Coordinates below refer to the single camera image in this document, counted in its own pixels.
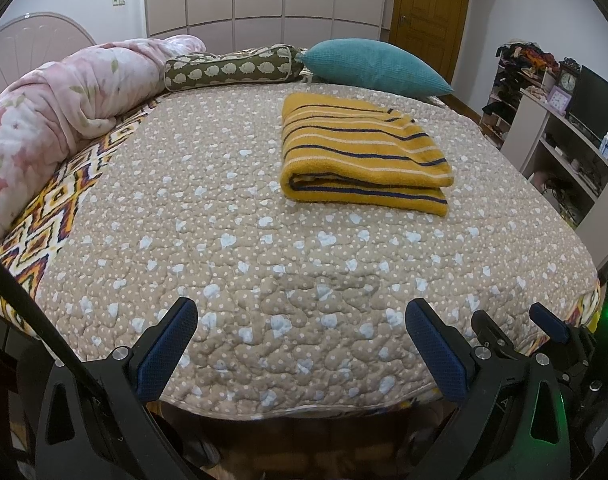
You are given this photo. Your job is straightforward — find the white shelf cabinet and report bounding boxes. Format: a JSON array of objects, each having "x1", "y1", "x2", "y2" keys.
[{"x1": 501, "y1": 87, "x2": 608, "y2": 273}]

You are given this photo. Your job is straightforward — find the black television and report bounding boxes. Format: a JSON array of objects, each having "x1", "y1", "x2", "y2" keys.
[{"x1": 565, "y1": 65, "x2": 608, "y2": 153}]

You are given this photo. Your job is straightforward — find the beige quilted dotted bedspread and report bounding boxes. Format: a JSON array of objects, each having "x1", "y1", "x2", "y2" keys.
[{"x1": 26, "y1": 77, "x2": 601, "y2": 408}]

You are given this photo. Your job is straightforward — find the geometric patterned fleece blanket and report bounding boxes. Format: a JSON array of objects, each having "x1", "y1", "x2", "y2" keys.
[{"x1": 0, "y1": 100, "x2": 160, "y2": 338}]

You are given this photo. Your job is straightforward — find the teal cushion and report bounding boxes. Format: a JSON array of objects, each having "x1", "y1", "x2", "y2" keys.
[{"x1": 300, "y1": 38, "x2": 455, "y2": 97}]

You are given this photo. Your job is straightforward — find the yellow striped fleece garment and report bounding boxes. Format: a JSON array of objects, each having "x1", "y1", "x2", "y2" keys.
[{"x1": 279, "y1": 92, "x2": 456, "y2": 218}]

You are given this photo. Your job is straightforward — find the wooden door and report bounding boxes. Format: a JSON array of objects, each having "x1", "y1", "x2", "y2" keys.
[{"x1": 389, "y1": 0, "x2": 473, "y2": 88}]

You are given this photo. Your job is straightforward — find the rack of dark clothes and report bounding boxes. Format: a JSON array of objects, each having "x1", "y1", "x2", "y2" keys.
[{"x1": 481, "y1": 40, "x2": 561, "y2": 147}]

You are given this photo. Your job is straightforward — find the purple alarm clock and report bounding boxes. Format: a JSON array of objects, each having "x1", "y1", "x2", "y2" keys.
[{"x1": 547, "y1": 86, "x2": 573, "y2": 117}]

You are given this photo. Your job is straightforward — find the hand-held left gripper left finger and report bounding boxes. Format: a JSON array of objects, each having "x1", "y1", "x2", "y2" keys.
[{"x1": 34, "y1": 296, "x2": 200, "y2": 480}]

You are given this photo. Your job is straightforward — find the olive patterned bolster pillow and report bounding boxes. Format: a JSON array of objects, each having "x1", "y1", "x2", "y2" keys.
[{"x1": 164, "y1": 45, "x2": 307, "y2": 93}]

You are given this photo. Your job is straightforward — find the dark ornate table clock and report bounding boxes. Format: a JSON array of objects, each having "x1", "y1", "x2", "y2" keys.
[{"x1": 557, "y1": 58, "x2": 583, "y2": 96}]

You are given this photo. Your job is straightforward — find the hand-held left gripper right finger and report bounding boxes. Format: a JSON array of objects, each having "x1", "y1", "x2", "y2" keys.
[{"x1": 405, "y1": 298, "x2": 571, "y2": 480}]

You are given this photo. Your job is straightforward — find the pink floral comforter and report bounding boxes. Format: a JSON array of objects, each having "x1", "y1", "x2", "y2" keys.
[{"x1": 0, "y1": 35, "x2": 208, "y2": 243}]

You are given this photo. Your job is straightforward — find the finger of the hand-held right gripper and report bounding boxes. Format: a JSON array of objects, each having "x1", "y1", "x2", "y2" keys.
[
  {"x1": 529, "y1": 302, "x2": 599, "y2": 376},
  {"x1": 470, "y1": 309, "x2": 531, "y2": 357}
]

